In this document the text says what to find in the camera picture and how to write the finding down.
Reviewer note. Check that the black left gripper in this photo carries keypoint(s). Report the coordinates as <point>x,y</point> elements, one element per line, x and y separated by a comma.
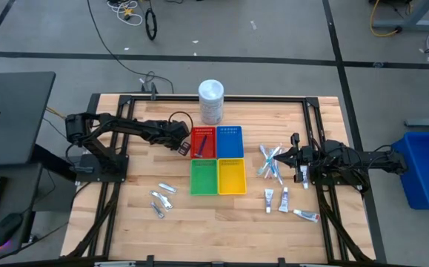
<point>175,134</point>

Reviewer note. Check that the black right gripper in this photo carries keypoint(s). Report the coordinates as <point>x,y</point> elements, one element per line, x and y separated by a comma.
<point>315,156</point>

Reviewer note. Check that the clear plastic packets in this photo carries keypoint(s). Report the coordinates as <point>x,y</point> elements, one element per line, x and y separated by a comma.
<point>278,155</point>

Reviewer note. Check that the purple razor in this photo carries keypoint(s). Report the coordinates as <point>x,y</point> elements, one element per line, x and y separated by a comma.
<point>202,146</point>

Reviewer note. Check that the blue toothbrush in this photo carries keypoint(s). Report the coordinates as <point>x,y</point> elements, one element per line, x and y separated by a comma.
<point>271,171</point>
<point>273,167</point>

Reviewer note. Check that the teal toothbrush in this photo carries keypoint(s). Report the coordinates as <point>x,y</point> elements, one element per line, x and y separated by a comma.
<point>269,160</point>

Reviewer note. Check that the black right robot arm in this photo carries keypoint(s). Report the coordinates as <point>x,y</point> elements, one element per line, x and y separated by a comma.
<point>366,157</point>

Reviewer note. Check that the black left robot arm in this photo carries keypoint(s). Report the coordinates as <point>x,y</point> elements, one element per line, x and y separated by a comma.
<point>125,128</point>

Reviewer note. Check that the red plastic basket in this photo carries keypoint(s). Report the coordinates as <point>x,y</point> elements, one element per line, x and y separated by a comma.
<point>210,144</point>

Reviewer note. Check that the green plastic basket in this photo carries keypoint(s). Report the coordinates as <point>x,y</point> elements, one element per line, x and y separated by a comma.
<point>203,178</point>

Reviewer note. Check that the blue plastic basket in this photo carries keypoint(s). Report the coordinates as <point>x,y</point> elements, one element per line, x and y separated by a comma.
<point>230,142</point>

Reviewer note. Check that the yellow plastic basket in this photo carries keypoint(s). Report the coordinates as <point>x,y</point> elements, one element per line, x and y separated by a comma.
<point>232,177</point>

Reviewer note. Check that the white wipes canister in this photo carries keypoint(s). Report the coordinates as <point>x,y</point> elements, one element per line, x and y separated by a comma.
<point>211,100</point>

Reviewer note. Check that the blue plastic bin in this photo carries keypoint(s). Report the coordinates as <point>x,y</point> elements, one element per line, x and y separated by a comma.
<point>425,170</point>

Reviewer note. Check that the grey metal floor bar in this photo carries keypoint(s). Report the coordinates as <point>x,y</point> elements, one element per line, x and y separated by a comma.
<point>427,122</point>

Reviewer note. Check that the dark keyboard desk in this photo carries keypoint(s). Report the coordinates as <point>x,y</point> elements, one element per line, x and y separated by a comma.
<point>14,174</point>

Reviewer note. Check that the grey table stand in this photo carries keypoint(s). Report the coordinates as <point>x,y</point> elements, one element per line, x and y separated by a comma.
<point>408,25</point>

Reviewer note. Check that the black computer mouse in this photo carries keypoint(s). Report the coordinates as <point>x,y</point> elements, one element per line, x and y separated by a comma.
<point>6,229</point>

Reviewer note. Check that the black aluminium frame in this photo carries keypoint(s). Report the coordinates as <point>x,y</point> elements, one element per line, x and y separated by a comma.
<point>258,98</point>

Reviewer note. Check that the silver aluminium rail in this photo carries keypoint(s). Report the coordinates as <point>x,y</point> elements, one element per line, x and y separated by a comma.
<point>114,264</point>

